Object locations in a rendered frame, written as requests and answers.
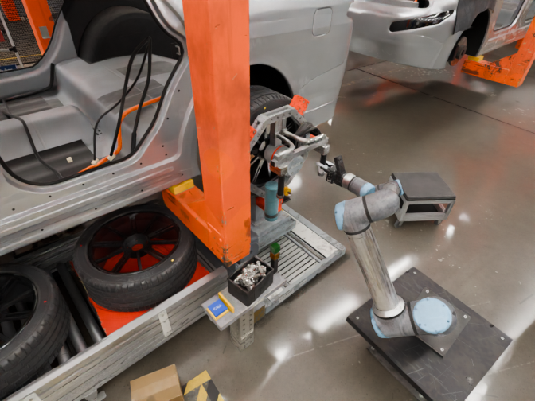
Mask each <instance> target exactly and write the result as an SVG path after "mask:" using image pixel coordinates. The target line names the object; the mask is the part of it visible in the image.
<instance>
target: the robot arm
mask: <svg viewBox="0 0 535 401"><path fill-rule="evenodd" d="M316 165H317V166H318V171H319V173H323V172H324V173H327V175H326V181H327V178H328V180H330V183H331V184H333V183H335V184H336V185H339V186H340V187H343V188H345V189H347V190H349V191H350V192H352V193H354V194H356V195H357V196H358V197H357V198H353V199H350V200H344V201H343V202H340V203H337V204H336V205H335V210H334V213H335V220H336V224H337V226H338V229H339V230H342V229H343V230H344V232H345V234H346V235H347V238H348V240H349V242H350V246H351V247H352V250H353V253H354V255H355V257H356V260H357V263H358V265H359V267H360V269H361V273H362V274H363V277H364V279H365V282H366V285H367V287H368V289H369V292H370V294H371V296H372V299H373V306H372V308H371V309H370V317H371V319H372V320H371V322H372V324H373V328H374V330H375V332H376V333H377V335H378V336H379V337H381V338H391V337H406V336H415V335H423V334H430V335H432V336H435V337H442V336H446V335H448V334H449V333H451V332H452V331H453V330H454V329H455V327H456V324H457V314H456V312H455V309H454V307H453V306H452V305H451V304H450V303H449V302H448V301H446V300H445V299H443V298H439V297H427V298H424V299H421V300H418V301H411V302H404V300H403V299H402V298H401V297H400V296H398V295H396V291H395V289H394V286H393V284H392V280H391V278H390V276H389V272H388V270H387V267H386V265H385V261H384V259H383V257H382V254H381V251H380V248H379V247H378V244H377V241H376V238H375V235H374V234H373V229H372V228H371V223H372V222H375V221H378V220H383V219H384V218H387V217H389V216H391V215H393V214H394V213H395V212H396V211H397V210H398V209H399V207H400V198H399V196H400V195H403V189H402V187H401V183H400V180H393V181H389V182H386V183H383V184H380V185H375V186H373V185H372V184H370V183H368V182H367V181H364V180H362V179H361V178H359V177H357V176H355V175H353V174H351V173H346V170H345V166H344V163H343V160H342V156H341V155H338V156H336V157H334V163H333V162H328V161H326V165H323V164H321V163H320V162H316ZM333 181H334V182H333ZM328 182H329V181H328Z"/></svg>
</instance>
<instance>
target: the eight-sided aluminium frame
mask: <svg viewBox="0 0 535 401"><path fill-rule="evenodd" d="M287 117H291V118H292V119H293V120H294V121H295V122H296V123H297V124H298V125H299V126H300V125H301V124H302V123H304V122H307V121H306V120H305V119H304V118H303V117H302V115H301V114H299V113H298V110H296V109H295V108H294V107H291V106H289V105H286V106H283V107H280V108H277V109H275V110H272V111H269V112H266V113H263V114H261V115H258V116H257V118H256V119H255V121H254V123H253V124H252V127H253V128H254V129H255V130H257V132H256V134H255V135H254V137H253V138H252V140H251V141H250V151H251V150H252V148H253V146H254V145H255V144H256V142H257V140H258V139H259V137H260V136H261V134H262V133H263V132H264V129H265V128H266V126H267V125H268V124H271V123H274V122H275V121H278V120H281V119H284V118H287ZM300 137H302V138H310V133H307V134H305V135H302V136H300ZM306 144H308V143H305V142H298V148H299V147H301V146H304V145H306ZM307 155H308V152H306V153H305V154H302V155H300V156H302V158H303V162H305V161H306V159H307ZM294 176H295V175H294ZM294 176H290V175H288V174H287V173H286V174H285V182H284V187H287V186H288V185H289V184H290V183H291V181H292V179H293V178H294ZM250 192H252V193H255V194H256V195H258V196H260V197H262V198H264V193H265V185H264V186H262V187H260V188H259V187H257V186H255V185H253V184H252V183H250Z"/></svg>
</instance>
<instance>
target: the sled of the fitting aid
mask: <svg viewBox="0 0 535 401"><path fill-rule="evenodd" d="M295 225H296V220H295V219H294V218H292V217H291V216H289V220H288V221H286V222H284V223H283V224H281V225H280V226H278V227H276V228H274V229H272V230H271V231H269V232H268V233H266V234H264V235H263V236H261V237H260V238H259V250H260V249H262V248H263V247H265V246H267V245H268V244H270V243H271V242H273V241H275V240H276V239H278V238H279V237H281V236H283V235H284V234H286V233H288V232H289V231H290V230H292V229H293V228H295Z"/></svg>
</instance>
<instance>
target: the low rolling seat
mask: <svg viewBox="0 0 535 401"><path fill-rule="evenodd" d="M393 180H400V183H401V187H402V189H403V195H400V196H399V198H400V207H399V209H398V210H397V211H396V212H395V214H396V217H397V219H398V220H397V221H396V222H395V224H394V226H395V227H396V228H398V227H400V226H401V225H402V224H403V222H404V221H416V220H434V224H435V225H439V224H441V223H442V221H443V220H446V219H447V218H448V216H449V214H450V212H451V210H452V208H453V206H454V204H455V202H456V199H455V198H456V195H455V194H454V193H453V191H452V190H451V189H450V187H449V186H448V185H447V183H446V182H445V181H444V180H443V178H442V177H441V176H440V175H439V174H438V173H437V172H406V173H392V175H391V176H390V178H389V181H393ZM442 204H448V205H447V207H446V209H445V208H444V207H443V205H442Z"/></svg>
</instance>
